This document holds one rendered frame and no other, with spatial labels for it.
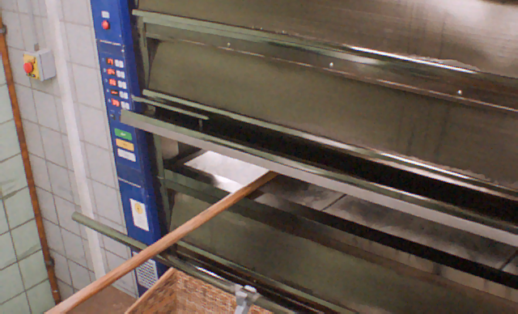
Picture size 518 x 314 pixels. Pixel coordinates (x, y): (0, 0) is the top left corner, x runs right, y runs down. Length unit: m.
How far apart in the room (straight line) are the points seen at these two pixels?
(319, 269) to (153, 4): 0.92
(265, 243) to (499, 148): 0.93
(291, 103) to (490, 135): 0.59
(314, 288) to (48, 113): 1.31
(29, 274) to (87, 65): 1.16
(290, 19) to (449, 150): 0.53
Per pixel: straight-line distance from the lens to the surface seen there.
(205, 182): 2.68
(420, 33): 1.97
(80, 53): 2.97
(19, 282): 3.74
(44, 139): 3.38
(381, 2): 2.03
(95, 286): 2.19
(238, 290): 2.15
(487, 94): 1.93
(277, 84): 2.32
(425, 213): 1.95
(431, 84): 2.00
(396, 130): 2.10
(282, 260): 2.57
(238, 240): 2.68
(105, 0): 2.71
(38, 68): 3.10
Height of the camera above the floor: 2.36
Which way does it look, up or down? 24 degrees down
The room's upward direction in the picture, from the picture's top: 5 degrees counter-clockwise
